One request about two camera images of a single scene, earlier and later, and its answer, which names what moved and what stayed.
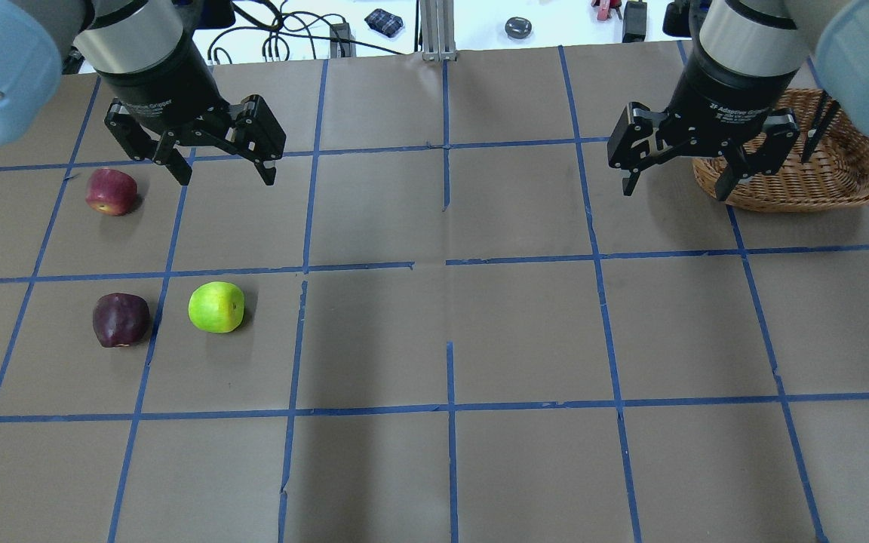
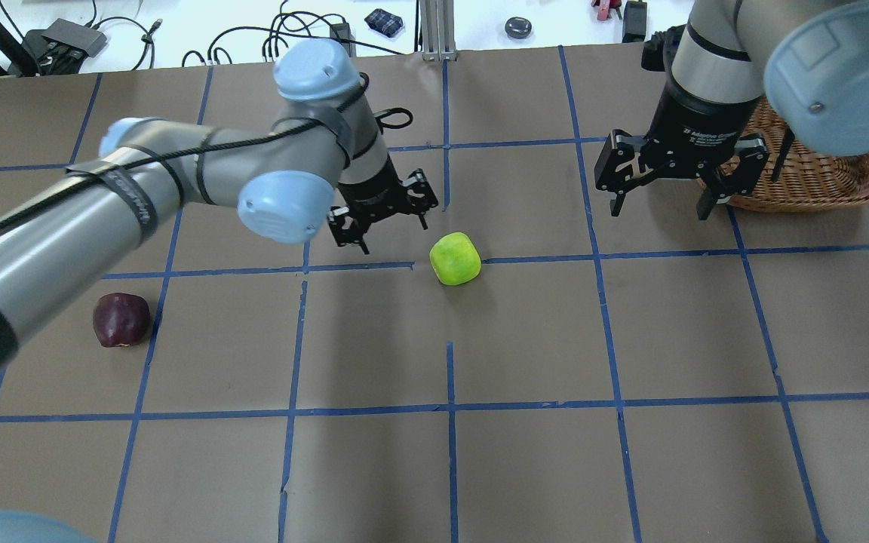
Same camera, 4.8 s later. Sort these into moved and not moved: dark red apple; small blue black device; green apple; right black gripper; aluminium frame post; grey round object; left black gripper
Moved: right black gripper; green apple; left black gripper
Not moved: aluminium frame post; dark red apple; grey round object; small blue black device
